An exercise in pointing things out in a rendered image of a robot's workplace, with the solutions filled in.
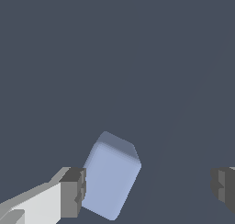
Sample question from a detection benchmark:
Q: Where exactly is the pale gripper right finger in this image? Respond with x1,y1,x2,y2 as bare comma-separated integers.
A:
209,166,235,216

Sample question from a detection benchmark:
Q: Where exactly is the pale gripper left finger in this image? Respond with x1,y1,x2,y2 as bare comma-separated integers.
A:
0,166,87,224

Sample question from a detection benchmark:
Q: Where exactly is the light blue box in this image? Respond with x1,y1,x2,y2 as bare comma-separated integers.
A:
81,130,142,221

